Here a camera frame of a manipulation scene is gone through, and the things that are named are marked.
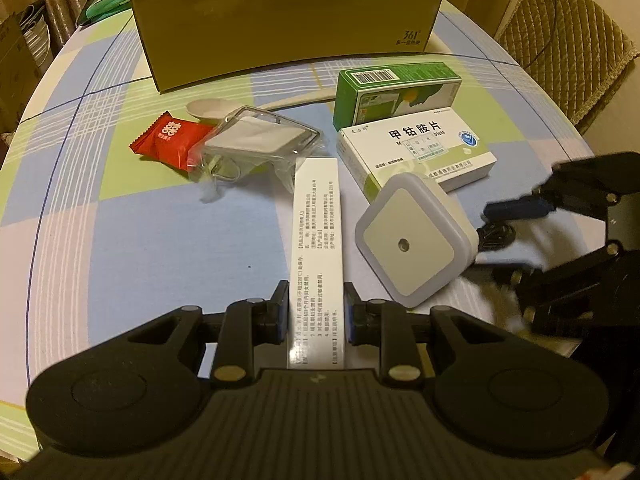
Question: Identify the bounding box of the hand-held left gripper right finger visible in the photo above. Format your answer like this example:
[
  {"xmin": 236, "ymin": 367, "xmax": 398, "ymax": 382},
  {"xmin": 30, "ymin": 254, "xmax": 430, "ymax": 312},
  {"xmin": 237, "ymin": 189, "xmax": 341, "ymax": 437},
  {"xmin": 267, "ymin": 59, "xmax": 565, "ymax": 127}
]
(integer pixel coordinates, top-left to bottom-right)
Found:
[{"xmin": 343, "ymin": 282, "xmax": 508, "ymax": 383}]

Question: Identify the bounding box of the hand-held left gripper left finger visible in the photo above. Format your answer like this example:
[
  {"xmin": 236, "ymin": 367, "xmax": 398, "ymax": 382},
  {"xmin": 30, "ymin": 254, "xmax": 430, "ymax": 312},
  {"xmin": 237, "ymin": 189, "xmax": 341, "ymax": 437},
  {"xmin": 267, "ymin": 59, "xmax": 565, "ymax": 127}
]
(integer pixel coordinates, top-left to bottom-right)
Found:
[{"xmin": 117, "ymin": 280, "xmax": 292, "ymax": 383}]

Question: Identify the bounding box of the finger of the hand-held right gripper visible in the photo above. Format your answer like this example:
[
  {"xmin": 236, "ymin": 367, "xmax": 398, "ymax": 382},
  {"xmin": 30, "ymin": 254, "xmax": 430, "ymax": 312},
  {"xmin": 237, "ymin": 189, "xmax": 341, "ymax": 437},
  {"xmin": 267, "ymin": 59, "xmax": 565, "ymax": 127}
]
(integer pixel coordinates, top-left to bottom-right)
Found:
[
  {"xmin": 482, "ymin": 151, "xmax": 640, "ymax": 221},
  {"xmin": 492, "ymin": 241, "xmax": 628, "ymax": 335}
]

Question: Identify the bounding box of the black cable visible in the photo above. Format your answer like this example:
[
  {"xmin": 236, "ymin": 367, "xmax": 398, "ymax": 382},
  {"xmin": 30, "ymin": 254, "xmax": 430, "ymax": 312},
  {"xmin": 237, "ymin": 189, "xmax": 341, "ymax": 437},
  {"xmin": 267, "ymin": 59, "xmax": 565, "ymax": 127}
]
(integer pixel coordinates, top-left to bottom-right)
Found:
[{"xmin": 474, "ymin": 220, "xmax": 518, "ymax": 252}]

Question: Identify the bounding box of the long white medicine box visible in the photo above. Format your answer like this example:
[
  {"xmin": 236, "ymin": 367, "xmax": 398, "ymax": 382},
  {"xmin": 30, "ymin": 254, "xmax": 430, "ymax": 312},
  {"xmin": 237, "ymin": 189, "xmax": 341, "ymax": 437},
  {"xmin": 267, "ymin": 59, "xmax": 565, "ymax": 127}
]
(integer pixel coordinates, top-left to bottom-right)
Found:
[{"xmin": 287, "ymin": 157, "xmax": 347, "ymax": 371}]

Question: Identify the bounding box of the green white spray box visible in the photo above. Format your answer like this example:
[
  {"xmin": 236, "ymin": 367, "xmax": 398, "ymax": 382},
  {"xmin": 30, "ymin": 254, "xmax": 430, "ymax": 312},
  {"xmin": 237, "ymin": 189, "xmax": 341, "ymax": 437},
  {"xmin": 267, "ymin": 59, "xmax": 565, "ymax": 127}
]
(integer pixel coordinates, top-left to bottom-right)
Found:
[{"xmin": 332, "ymin": 62, "xmax": 462, "ymax": 131}]

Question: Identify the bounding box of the clear plastic case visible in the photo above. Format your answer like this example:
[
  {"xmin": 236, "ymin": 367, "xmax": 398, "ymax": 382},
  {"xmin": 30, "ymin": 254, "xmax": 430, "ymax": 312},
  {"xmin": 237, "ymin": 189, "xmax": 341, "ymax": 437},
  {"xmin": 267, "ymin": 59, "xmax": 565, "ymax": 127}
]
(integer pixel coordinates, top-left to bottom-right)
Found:
[{"xmin": 187, "ymin": 105, "xmax": 322, "ymax": 203}]

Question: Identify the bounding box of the brown cardboard box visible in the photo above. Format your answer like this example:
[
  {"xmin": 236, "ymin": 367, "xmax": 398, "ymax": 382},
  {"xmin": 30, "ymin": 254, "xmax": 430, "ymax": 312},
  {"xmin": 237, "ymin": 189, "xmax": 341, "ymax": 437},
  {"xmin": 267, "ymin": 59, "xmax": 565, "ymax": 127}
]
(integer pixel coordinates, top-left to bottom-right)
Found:
[{"xmin": 127, "ymin": 0, "xmax": 447, "ymax": 93}]

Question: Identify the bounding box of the desktop with checked tablecloth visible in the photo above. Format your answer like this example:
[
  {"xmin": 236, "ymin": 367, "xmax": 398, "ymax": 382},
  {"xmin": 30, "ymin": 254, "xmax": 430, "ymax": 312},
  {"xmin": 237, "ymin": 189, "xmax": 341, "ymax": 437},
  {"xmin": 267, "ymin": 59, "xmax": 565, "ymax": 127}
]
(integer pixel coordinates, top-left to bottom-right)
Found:
[{"xmin": 0, "ymin": 0, "xmax": 601, "ymax": 461}]

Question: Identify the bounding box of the white square night light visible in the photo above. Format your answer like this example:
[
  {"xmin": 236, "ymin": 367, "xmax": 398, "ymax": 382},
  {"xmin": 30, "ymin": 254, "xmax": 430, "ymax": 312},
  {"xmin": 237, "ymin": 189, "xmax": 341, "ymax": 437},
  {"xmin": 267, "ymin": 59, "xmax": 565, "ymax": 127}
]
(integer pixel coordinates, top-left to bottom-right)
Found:
[{"xmin": 354, "ymin": 172, "xmax": 483, "ymax": 309}]

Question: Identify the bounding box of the white flat medicine box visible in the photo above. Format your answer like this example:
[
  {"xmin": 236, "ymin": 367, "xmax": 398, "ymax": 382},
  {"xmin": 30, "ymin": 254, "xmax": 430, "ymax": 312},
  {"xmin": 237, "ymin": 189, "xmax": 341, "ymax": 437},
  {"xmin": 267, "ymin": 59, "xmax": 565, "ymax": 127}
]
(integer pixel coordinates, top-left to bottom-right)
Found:
[{"xmin": 336, "ymin": 109, "xmax": 498, "ymax": 193}]

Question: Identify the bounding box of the red snack packet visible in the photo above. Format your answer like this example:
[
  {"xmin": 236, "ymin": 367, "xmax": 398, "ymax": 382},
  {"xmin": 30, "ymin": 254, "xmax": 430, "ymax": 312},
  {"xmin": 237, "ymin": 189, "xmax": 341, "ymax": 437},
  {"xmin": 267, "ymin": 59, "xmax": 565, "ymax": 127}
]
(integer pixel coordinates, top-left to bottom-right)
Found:
[{"xmin": 129, "ymin": 111, "xmax": 213, "ymax": 173}]

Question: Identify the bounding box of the white plastic spoon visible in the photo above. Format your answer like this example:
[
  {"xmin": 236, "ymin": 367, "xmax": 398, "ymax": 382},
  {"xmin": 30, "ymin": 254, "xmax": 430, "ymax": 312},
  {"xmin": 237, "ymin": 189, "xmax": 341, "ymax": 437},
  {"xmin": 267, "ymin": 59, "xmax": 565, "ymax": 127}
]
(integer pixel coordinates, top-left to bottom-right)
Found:
[{"xmin": 186, "ymin": 89, "xmax": 337, "ymax": 122}]

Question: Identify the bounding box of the green tissue pack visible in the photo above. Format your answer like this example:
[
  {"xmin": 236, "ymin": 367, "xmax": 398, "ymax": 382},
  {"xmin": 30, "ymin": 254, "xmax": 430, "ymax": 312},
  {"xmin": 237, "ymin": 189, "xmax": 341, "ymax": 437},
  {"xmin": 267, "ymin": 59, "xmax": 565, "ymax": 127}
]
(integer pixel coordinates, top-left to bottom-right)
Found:
[{"xmin": 75, "ymin": 0, "xmax": 133, "ymax": 26}]

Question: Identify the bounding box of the cardboard storage box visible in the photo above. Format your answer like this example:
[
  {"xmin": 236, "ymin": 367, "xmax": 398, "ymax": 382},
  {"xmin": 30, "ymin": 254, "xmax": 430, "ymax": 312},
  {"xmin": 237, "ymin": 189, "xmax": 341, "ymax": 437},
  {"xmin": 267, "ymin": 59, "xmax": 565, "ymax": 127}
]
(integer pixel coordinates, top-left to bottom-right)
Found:
[{"xmin": 0, "ymin": 12, "xmax": 43, "ymax": 133}]

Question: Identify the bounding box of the stack of metal bowls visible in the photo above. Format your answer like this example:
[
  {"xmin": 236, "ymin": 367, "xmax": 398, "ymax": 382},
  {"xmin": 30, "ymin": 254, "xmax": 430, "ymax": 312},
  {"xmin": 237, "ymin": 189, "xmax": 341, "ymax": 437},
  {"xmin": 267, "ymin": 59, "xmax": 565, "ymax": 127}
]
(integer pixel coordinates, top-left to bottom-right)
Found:
[{"xmin": 20, "ymin": 0, "xmax": 53, "ymax": 68}]

